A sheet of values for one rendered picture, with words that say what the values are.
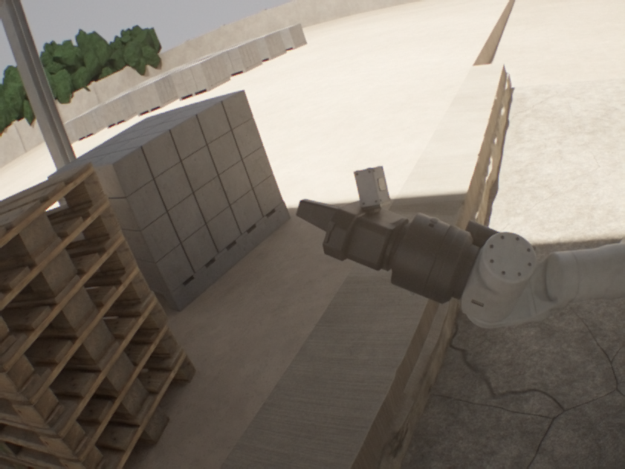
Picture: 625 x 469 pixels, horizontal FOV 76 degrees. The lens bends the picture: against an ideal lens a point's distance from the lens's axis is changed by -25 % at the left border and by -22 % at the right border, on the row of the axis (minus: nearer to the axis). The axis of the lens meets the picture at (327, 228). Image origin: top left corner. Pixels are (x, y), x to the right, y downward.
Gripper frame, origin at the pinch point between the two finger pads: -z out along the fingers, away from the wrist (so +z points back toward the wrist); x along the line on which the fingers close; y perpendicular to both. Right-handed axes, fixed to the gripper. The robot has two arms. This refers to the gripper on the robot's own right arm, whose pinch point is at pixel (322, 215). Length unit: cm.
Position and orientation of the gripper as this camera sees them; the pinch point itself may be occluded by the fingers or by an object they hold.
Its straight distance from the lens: 62.0
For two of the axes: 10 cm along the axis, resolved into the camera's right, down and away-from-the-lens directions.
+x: -3.9, 1.8, -9.0
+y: -2.6, 9.2, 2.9
